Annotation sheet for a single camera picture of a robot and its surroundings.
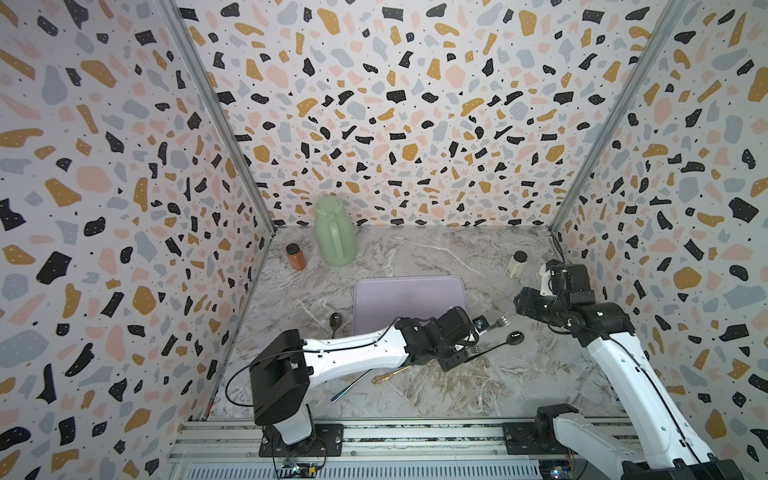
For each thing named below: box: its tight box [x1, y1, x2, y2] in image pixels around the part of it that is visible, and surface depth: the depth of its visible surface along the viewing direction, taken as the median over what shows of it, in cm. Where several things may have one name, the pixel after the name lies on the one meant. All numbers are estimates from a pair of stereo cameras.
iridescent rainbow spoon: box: [330, 368, 374, 404], surface depth 84 cm
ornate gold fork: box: [371, 365, 412, 386], surface depth 86 cm
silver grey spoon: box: [329, 312, 341, 339], surface depth 96 cm
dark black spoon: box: [464, 331, 525, 363], surface depth 92 cm
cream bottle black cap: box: [506, 250, 528, 279], surface depth 105 cm
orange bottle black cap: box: [286, 243, 307, 271], surface depth 106 cm
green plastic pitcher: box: [315, 195, 358, 267], surface depth 97 cm
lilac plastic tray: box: [352, 275, 468, 336], surface depth 105 cm
